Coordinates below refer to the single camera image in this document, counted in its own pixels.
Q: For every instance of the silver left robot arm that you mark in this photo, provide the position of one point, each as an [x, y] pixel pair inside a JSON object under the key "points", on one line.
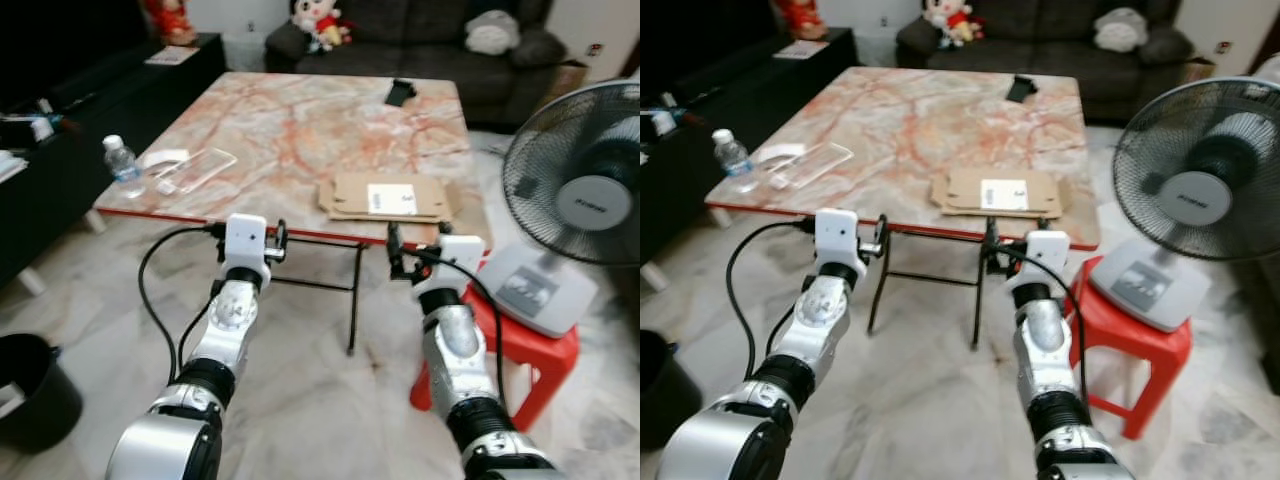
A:
{"points": [[230, 320], [820, 315]]}

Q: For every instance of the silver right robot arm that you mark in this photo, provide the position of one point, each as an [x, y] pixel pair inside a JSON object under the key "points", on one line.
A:
{"points": [[455, 345], [1040, 340]]}

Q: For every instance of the black rubbish bin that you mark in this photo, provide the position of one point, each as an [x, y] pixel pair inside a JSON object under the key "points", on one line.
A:
{"points": [[665, 385], [35, 390]]}

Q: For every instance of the white shipping label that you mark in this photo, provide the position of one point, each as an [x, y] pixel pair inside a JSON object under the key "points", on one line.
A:
{"points": [[1005, 194], [392, 198]]}

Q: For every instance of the flat brown cardboard box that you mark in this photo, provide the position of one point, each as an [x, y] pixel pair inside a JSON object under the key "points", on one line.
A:
{"points": [[955, 192], [345, 198]]}

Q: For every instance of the clear plastic packaging tray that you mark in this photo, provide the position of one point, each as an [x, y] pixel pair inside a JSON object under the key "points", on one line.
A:
{"points": [[205, 168], [820, 163]]}

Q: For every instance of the marble table with black legs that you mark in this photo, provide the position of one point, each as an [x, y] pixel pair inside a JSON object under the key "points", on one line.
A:
{"points": [[300, 130], [920, 125]]}

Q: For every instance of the white card insert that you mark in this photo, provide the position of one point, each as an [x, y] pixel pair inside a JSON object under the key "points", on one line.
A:
{"points": [[782, 152], [165, 157]]}

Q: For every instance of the small black stand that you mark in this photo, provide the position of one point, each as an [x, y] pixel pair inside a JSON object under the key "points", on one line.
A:
{"points": [[1022, 88], [400, 93]]}

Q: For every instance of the grey table fan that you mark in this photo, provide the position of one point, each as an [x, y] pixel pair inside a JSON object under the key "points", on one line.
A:
{"points": [[585, 200], [1195, 195]]}

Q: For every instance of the red plastic stool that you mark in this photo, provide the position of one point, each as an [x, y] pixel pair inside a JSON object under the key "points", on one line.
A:
{"points": [[1140, 340], [530, 350]]}

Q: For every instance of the clear plastic water bottle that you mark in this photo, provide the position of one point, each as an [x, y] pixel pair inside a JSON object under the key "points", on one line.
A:
{"points": [[124, 170], [734, 163]]}

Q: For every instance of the dark grey sofa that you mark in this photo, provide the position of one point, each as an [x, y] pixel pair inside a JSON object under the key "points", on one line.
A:
{"points": [[420, 60], [1050, 60]]}

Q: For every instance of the printed booklet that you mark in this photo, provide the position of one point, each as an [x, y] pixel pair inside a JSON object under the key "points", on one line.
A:
{"points": [[802, 50], [172, 56]]}

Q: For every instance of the brown cardboard carton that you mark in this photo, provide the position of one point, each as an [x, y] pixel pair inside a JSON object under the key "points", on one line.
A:
{"points": [[1195, 70], [568, 80]]}

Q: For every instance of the grey round plush toy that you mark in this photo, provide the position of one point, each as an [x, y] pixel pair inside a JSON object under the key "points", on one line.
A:
{"points": [[1120, 32], [492, 35]]}

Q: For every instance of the black low cabinet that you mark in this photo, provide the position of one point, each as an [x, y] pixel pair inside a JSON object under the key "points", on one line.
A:
{"points": [[90, 130], [700, 120]]}

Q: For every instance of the cartoon boy plush doll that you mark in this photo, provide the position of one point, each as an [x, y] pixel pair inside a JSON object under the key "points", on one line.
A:
{"points": [[950, 20], [320, 22]]}

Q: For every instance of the red costume doll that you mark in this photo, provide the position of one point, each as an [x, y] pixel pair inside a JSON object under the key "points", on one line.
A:
{"points": [[172, 20], [802, 18]]}

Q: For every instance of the black television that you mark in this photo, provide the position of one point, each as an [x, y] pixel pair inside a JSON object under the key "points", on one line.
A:
{"points": [[60, 45], [690, 40]]}

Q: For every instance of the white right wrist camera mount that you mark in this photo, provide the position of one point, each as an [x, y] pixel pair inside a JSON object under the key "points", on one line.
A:
{"points": [[1042, 255], [455, 260]]}

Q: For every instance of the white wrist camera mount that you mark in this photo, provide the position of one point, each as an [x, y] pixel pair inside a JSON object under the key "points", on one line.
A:
{"points": [[838, 235], [1042, 255], [245, 240], [455, 260]]}

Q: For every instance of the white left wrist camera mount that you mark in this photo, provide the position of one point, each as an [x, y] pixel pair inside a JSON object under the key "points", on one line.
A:
{"points": [[838, 235], [245, 240]]}

